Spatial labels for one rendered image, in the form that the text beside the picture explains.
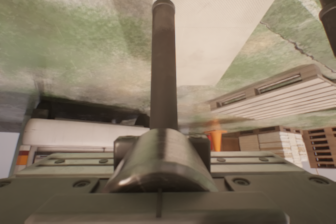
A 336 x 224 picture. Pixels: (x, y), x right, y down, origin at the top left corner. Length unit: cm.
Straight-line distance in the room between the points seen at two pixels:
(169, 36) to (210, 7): 38
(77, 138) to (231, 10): 175
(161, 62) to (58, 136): 180
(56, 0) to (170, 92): 84
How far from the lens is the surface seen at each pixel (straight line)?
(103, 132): 204
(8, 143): 595
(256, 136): 480
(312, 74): 173
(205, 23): 72
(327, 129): 556
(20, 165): 210
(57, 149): 216
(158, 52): 28
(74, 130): 201
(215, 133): 465
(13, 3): 114
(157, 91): 25
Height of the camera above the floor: 67
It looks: 19 degrees down
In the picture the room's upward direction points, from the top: 179 degrees clockwise
